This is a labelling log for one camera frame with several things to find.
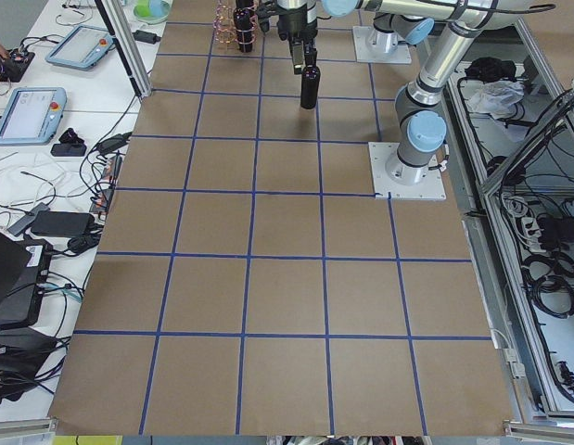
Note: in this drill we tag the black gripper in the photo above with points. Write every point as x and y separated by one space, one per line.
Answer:
296 27

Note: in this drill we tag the dark glass wine bottle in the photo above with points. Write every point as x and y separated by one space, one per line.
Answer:
310 81

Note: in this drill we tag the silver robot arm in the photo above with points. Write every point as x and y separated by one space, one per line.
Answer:
423 130
411 29

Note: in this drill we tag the dark wine bottle in basket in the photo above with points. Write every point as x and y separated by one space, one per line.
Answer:
244 29

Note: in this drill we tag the green bowl with blocks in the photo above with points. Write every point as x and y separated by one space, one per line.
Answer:
152 11

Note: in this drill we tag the black power adapter brick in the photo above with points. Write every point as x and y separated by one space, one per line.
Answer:
146 37

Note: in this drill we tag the white crumpled cloth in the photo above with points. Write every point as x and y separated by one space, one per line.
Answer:
497 99

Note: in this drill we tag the far blue teach pendant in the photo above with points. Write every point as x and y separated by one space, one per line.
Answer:
82 48

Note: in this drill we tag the blue teach pendant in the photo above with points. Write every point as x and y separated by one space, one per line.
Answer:
32 115
82 48

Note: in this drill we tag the brown paper table mat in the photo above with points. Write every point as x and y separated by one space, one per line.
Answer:
249 282

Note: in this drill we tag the black small device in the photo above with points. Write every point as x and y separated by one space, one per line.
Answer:
69 145

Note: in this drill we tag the near blue teach pendant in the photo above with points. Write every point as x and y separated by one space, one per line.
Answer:
32 115

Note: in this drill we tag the black laptop computer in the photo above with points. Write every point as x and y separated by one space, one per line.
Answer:
24 266

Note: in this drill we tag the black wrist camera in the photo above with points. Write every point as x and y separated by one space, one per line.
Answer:
264 11

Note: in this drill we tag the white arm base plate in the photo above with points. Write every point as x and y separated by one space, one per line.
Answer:
373 46
394 180

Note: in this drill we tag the copper wire wine basket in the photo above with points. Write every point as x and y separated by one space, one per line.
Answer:
224 28

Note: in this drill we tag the aluminium frame post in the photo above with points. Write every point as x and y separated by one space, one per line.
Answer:
112 14

